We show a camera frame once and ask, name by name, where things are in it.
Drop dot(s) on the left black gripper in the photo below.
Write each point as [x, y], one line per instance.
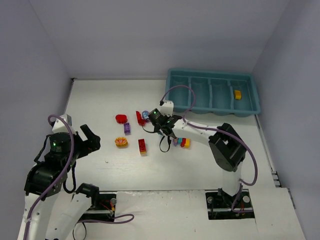
[83, 144]

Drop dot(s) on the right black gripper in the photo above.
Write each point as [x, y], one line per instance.
[155, 117]

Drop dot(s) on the purple flower lego brick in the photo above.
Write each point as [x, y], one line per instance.
[145, 115]

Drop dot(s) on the red angled lego piece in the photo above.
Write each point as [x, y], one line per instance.
[141, 121]

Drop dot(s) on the yellow flower lego brick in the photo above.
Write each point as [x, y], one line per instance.
[121, 142]

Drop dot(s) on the red yellow teal lego stack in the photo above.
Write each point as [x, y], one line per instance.
[142, 146]

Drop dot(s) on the red rounded lego brick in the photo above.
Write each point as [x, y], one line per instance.
[121, 118]

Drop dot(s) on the purple rectangular lego brick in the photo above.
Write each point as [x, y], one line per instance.
[127, 128]

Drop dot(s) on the yellow striped lego brick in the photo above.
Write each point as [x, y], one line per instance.
[237, 95]

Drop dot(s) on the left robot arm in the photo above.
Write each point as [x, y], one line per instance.
[46, 179]

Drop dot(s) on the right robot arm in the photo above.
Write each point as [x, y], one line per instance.
[227, 152]

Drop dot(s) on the multicolor lego stack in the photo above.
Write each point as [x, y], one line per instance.
[182, 142]

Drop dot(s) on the teal four-compartment tray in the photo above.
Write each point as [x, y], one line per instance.
[213, 92]

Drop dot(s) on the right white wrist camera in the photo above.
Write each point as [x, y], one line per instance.
[166, 107]

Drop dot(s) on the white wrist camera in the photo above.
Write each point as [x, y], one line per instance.
[59, 127]
[166, 107]

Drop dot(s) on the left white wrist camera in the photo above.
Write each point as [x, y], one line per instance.
[59, 127]

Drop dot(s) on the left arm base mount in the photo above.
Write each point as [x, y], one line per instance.
[104, 209]

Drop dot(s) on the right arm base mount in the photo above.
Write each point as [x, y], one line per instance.
[219, 206]

